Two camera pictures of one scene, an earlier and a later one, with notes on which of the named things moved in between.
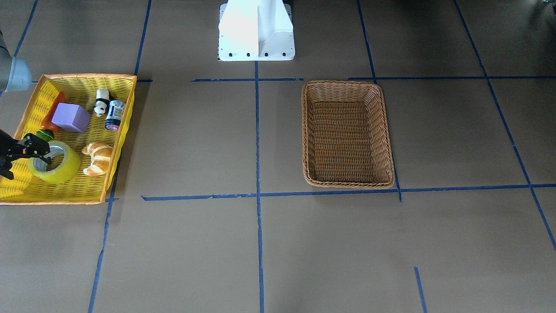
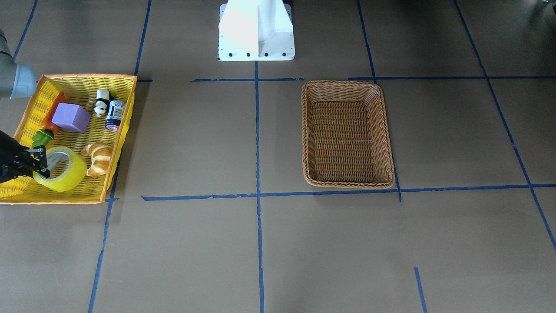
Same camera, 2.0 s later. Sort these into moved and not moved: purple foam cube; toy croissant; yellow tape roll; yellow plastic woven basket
Moved: yellow tape roll
Not moved: yellow plastic woven basket; purple foam cube; toy croissant
